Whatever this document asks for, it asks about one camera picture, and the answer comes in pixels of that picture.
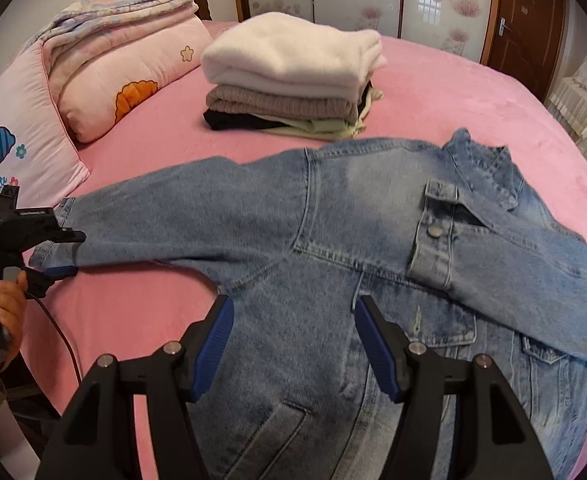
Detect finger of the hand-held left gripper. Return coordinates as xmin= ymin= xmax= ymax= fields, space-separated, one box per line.
xmin=23 ymin=265 xmax=79 ymax=297
xmin=47 ymin=226 xmax=87 ymax=247

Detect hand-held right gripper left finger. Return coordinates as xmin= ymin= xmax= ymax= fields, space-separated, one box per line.
xmin=34 ymin=295 xmax=235 ymax=480

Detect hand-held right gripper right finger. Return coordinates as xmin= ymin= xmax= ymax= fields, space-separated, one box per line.
xmin=354 ymin=295 xmax=557 ymax=480

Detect blue denim jeans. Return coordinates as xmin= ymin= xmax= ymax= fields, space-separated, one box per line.
xmin=28 ymin=127 xmax=587 ymax=480

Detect stack of folded cream clothes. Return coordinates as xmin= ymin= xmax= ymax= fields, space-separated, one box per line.
xmin=200 ymin=11 xmax=389 ymax=102

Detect person's left hand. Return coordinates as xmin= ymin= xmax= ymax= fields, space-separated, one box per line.
xmin=0 ymin=265 xmax=28 ymax=343

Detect pink printed pillow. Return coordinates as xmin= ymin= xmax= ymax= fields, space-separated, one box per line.
xmin=0 ymin=42 xmax=92 ymax=226

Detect pink flower folded quilt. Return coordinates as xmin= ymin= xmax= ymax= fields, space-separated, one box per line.
xmin=43 ymin=14 xmax=214 ymax=144

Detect black folded garment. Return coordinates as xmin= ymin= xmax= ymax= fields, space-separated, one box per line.
xmin=202 ymin=79 xmax=375 ymax=132

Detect pale green folded garment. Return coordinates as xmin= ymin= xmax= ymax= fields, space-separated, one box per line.
xmin=262 ymin=87 xmax=385 ymax=142

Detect pastel floral folded blanket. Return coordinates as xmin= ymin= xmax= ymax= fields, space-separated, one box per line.
xmin=26 ymin=0 xmax=199 ymax=68

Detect mauve knit folded sweater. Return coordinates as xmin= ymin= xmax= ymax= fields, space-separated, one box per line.
xmin=206 ymin=84 xmax=360 ymax=124

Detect pink bed sheet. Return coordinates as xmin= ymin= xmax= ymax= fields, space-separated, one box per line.
xmin=20 ymin=20 xmax=587 ymax=480

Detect dark wooden headboard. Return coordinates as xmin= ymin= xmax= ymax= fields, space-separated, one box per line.
xmin=188 ymin=0 xmax=215 ymax=24

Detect brown wooden door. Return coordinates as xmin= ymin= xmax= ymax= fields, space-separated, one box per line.
xmin=486 ymin=0 xmax=570 ymax=102

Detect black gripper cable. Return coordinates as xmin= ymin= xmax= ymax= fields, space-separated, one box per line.
xmin=23 ymin=292 xmax=82 ymax=379

